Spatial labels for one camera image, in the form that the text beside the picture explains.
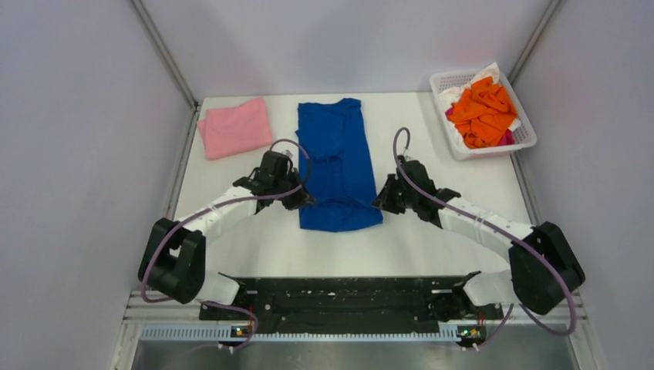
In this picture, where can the blue panda print t-shirt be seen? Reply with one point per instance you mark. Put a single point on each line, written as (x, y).
(340, 173)

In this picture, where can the white plastic laundry basket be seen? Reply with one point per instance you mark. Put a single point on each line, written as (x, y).
(447, 88)

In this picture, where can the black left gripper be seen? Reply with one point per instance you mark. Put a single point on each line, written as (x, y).
(301, 199)

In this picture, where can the white t-shirt in basket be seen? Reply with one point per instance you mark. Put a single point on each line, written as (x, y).
(481, 107)

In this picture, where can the orange t-shirt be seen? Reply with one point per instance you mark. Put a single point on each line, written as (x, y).
(485, 97)

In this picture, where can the folded pink t-shirt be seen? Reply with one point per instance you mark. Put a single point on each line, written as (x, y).
(234, 130)

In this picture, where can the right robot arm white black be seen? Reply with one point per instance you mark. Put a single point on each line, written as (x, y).
(542, 267)

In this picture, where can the aluminium frame rail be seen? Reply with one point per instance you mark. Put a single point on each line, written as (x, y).
(180, 322)

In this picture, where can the right metal corner post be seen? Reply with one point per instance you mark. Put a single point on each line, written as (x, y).
(548, 16)

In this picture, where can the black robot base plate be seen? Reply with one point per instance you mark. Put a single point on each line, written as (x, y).
(352, 306)

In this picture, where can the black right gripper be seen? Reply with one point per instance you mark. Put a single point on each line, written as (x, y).
(384, 200)

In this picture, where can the magenta garment in basket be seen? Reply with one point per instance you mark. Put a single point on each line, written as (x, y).
(507, 138)

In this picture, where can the left metal corner post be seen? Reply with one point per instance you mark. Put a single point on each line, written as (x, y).
(163, 53)

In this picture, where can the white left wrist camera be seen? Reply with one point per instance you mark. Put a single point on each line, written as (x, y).
(287, 153)

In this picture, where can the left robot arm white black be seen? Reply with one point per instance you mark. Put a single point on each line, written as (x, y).
(174, 262)

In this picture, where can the metal corner post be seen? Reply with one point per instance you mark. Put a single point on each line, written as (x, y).
(548, 16)
(163, 53)

